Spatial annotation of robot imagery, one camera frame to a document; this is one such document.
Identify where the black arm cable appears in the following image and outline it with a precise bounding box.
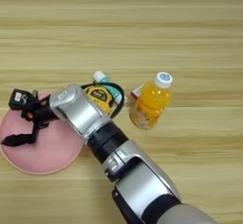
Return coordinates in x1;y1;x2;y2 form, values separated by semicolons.
80;82;126;120

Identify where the pink round plate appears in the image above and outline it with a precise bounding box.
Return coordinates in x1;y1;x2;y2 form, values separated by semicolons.
0;91;86;176

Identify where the small red white object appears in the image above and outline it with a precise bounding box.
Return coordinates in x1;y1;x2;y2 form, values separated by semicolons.
130;84;144;101

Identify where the white teal glue stick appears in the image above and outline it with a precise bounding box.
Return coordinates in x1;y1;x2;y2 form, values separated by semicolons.
92;69;128;105

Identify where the orange juice bottle white cap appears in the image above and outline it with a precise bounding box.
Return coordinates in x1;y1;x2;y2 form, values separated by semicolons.
128;71;175;130

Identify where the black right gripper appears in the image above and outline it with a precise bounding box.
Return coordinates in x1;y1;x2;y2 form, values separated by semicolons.
0;93;60;147

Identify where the yellow tape measure black strap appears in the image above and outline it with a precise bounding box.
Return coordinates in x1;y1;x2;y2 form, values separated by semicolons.
84;84;115;117

